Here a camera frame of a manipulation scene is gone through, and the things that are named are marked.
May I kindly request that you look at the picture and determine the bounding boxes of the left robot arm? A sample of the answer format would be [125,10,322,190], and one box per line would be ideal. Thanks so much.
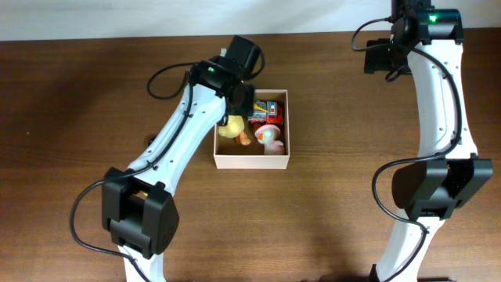
[102,36,264,281]

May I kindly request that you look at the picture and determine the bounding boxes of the yellow plush duck toy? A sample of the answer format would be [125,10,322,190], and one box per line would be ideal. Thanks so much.
[218,115,251,146]

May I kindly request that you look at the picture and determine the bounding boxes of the red toy fire truck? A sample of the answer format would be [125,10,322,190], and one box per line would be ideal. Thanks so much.
[247,100,284,126]

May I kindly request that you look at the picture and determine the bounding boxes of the pink cardboard box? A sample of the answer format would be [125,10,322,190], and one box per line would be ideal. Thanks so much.
[214,89,290,170]

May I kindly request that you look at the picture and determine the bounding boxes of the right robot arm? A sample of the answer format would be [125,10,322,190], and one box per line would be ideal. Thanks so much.
[361,1,493,281]

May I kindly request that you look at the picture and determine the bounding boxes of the white duck figurine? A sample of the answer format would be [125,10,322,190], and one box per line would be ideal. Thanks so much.
[254,125,285,155]

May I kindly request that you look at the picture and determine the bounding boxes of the black round cap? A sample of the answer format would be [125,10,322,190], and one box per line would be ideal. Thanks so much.
[147,136,157,146]

